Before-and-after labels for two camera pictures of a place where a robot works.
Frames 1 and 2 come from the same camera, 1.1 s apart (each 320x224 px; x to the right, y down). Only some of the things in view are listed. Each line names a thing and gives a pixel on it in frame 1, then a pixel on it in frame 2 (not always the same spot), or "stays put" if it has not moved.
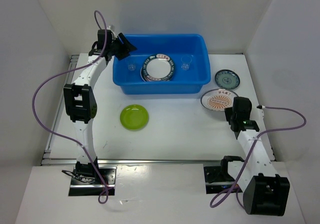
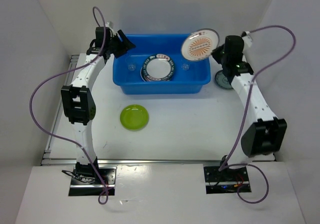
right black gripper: [228, 111] to [215, 53]
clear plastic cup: [131, 67] stays put
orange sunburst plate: [217, 99] to [199, 44]
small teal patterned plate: [227, 79] stays put
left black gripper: [126, 47] stays put
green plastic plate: [134, 118] stays put
